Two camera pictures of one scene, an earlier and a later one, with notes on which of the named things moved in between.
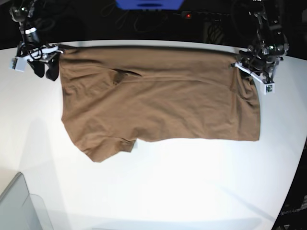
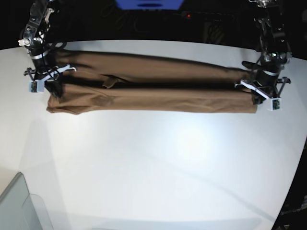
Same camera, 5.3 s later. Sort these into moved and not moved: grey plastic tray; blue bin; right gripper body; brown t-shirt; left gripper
Moved: left gripper; brown t-shirt; right gripper body
Not moved: grey plastic tray; blue bin
